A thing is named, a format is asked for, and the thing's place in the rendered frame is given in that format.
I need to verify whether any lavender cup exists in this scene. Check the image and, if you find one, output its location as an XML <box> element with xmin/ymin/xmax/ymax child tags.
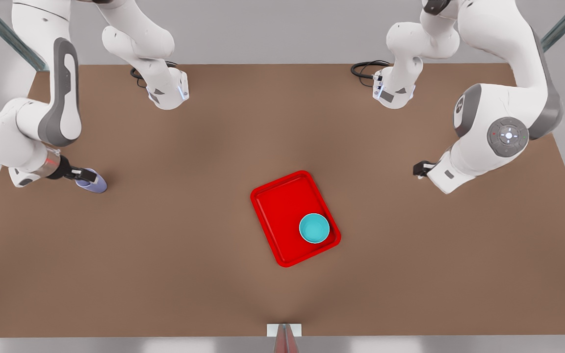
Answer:
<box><xmin>75</xmin><ymin>168</ymin><xmax>108</xmax><ymax>194</ymax></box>

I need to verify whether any teal bowl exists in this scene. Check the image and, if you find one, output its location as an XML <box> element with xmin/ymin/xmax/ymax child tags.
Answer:
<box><xmin>298</xmin><ymin>212</ymin><xmax>331</xmax><ymax>245</ymax></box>

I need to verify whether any red tray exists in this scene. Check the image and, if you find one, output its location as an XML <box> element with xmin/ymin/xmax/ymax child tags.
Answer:
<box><xmin>250</xmin><ymin>170</ymin><xmax>342</xmax><ymax>268</ymax></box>

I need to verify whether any black cable loop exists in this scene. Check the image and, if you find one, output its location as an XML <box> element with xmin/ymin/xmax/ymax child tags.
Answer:
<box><xmin>350</xmin><ymin>60</ymin><xmax>394</xmax><ymax>89</ymax></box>
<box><xmin>130</xmin><ymin>61</ymin><xmax>180</xmax><ymax>90</ymax></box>

